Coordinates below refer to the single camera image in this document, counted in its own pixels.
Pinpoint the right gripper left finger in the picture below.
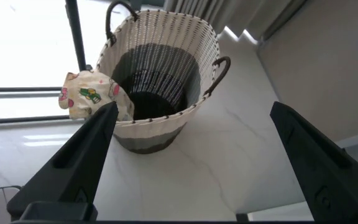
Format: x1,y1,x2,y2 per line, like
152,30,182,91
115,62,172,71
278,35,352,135
6,101,119,221

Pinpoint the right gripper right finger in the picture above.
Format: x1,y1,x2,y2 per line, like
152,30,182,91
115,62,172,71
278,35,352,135
269,101,358,222

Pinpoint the black clothes rack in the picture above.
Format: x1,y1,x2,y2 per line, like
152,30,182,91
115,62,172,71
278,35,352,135
0,0,93,125

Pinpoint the white laundry basket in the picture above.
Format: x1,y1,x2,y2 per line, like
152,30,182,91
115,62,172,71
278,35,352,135
96,0,232,155

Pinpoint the cream printed garment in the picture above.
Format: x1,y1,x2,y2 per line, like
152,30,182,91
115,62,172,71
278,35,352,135
58,70,135,122

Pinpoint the beige curtain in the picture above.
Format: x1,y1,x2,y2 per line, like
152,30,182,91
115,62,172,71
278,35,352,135
163,0,307,41

